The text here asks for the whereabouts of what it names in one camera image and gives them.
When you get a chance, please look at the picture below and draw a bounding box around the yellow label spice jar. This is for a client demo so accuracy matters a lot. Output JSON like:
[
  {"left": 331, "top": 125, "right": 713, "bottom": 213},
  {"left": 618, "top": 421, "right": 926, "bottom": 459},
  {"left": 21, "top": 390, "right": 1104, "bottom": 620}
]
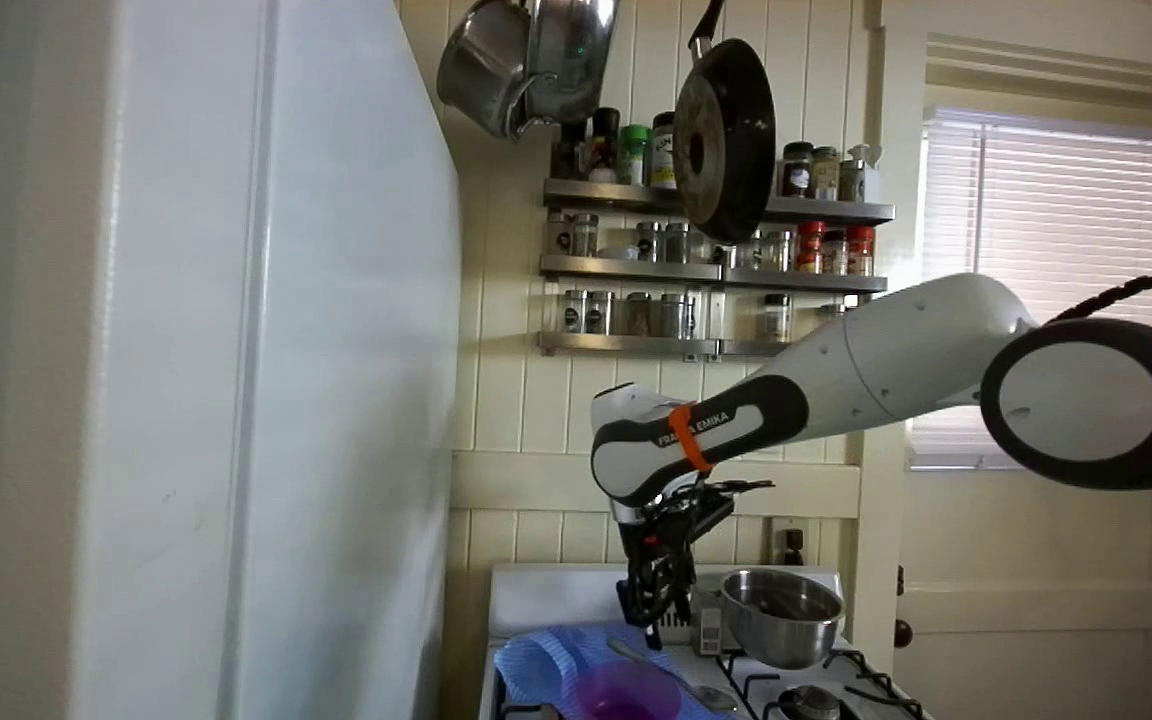
[{"left": 643, "top": 108, "right": 683, "bottom": 195}]

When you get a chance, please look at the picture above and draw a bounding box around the green spice jar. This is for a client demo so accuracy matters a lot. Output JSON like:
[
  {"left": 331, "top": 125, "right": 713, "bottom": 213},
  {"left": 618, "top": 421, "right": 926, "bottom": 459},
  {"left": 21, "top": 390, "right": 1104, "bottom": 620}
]
[{"left": 614, "top": 121, "right": 656, "bottom": 190}]

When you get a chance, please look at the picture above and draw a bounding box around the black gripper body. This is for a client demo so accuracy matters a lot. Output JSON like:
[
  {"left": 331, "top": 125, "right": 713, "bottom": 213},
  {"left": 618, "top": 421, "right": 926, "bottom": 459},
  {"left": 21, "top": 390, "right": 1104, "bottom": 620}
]
[{"left": 611, "top": 489, "right": 741, "bottom": 610}]

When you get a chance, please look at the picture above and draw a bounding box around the steel cooking pot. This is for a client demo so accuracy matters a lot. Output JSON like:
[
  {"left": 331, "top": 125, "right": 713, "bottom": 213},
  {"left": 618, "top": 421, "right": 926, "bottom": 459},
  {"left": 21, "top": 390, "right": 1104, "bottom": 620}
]
[{"left": 716, "top": 564, "right": 848, "bottom": 673}]

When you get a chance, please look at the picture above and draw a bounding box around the long black burner grate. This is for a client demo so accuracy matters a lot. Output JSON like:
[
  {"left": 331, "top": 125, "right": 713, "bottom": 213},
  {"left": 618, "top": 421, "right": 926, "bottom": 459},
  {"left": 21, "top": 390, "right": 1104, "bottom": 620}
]
[{"left": 713, "top": 644, "right": 932, "bottom": 720}]

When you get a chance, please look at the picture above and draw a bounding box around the grey spice jar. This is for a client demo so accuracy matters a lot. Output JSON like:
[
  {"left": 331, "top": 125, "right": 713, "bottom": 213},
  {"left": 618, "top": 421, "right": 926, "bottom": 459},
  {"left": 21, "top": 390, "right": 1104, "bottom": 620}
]
[{"left": 837, "top": 142, "right": 874, "bottom": 210}]

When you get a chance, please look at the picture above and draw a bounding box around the white gas stove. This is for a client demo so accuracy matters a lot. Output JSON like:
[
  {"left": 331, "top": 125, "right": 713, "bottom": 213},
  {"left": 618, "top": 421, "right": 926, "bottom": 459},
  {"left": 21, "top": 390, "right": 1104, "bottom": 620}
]
[{"left": 471, "top": 557, "right": 935, "bottom": 720}]

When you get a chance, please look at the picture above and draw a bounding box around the cream panel door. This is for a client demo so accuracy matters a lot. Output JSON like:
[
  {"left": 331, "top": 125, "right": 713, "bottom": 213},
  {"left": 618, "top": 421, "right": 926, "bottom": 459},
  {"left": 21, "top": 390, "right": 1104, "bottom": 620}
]
[{"left": 862, "top": 455, "right": 1152, "bottom": 720}]

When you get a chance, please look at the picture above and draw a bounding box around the small grey shaker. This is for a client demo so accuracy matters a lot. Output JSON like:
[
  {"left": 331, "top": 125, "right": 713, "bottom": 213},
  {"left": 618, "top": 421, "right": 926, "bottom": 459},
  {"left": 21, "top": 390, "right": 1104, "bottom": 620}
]
[{"left": 693, "top": 606, "right": 732, "bottom": 662}]

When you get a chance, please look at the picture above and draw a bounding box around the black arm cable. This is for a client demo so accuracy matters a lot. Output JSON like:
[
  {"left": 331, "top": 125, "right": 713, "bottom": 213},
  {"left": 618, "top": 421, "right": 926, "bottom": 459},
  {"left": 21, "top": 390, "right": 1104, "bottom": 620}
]
[{"left": 1045, "top": 253, "right": 1152, "bottom": 326}]

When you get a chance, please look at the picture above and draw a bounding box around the black hanging frying pan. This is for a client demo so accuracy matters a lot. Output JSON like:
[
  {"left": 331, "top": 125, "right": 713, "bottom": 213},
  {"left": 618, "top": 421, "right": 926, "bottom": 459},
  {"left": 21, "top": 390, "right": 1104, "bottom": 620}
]
[{"left": 668, "top": 0, "right": 781, "bottom": 248}]

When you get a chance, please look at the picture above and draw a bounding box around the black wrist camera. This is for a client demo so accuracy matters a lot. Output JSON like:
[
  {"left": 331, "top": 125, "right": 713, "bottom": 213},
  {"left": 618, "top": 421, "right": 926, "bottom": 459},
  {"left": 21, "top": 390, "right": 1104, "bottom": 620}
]
[{"left": 658, "top": 472, "right": 781, "bottom": 520}]

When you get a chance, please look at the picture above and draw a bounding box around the dark spice jar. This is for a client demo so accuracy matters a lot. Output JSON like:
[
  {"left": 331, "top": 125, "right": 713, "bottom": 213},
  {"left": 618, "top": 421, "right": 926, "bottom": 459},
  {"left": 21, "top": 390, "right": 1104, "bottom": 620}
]
[{"left": 781, "top": 135, "right": 820, "bottom": 203}]

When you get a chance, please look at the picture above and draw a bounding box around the black wall plug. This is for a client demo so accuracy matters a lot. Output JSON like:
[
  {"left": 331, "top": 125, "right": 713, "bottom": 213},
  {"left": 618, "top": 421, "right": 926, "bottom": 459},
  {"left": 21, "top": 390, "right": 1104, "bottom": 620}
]
[{"left": 769, "top": 523, "right": 815, "bottom": 574}]

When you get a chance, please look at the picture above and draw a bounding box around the black door lock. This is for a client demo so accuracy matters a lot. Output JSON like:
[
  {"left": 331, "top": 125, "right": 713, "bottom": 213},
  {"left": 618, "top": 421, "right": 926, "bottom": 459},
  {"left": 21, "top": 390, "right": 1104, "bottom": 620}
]
[{"left": 886, "top": 564, "right": 921, "bottom": 658}]

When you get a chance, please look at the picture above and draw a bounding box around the blue plastic cloth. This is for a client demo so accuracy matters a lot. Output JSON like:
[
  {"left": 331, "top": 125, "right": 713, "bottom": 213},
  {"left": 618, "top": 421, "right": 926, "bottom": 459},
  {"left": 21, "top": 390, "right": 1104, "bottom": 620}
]
[{"left": 489, "top": 620, "right": 741, "bottom": 720}]

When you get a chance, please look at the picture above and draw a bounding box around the black cap spice jar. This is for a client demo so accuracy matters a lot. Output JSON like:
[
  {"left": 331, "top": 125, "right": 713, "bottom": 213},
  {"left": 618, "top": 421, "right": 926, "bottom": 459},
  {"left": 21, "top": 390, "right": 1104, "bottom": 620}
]
[{"left": 582, "top": 104, "right": 623, "bottom": 186}]

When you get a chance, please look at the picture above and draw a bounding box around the pale spice jar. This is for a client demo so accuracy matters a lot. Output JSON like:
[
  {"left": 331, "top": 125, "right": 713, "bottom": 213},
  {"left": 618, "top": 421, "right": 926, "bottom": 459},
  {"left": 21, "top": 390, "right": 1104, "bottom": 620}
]
[{"left": 807, "top": 145, "right": 842, "bottom": 203}]

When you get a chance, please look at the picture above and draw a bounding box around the metal wall spice rack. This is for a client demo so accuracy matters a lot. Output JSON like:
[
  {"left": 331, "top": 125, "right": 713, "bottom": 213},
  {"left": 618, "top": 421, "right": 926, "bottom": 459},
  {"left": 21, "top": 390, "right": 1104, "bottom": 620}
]
[{"left": 533, "top": 177, "right": 899, "bottom": 365}]

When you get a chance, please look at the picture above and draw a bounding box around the white window blind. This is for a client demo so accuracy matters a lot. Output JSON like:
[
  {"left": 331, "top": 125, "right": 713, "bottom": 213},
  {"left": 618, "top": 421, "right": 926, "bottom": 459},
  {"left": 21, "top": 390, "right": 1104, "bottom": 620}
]
[{"left": 903, "top": 108, "right": 1152, "bottom": 472}]

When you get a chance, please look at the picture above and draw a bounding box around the red cap spice jar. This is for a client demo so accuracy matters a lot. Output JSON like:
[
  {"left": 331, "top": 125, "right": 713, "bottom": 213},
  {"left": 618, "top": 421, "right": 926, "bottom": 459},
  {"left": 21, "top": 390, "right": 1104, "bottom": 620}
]
[
  {"left": 793, "top": 218, "right": 831, "bottom": 281},
  {"left": 842, "top": 221, "right": 881, "bottom": 281}
]

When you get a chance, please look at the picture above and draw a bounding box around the white refrigerator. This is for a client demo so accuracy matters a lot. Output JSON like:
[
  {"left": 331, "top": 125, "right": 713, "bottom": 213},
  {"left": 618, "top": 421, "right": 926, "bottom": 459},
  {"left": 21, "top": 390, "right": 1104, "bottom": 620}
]
[{"left": 0, "top": 0, "right": 468, "bottom": 720}]

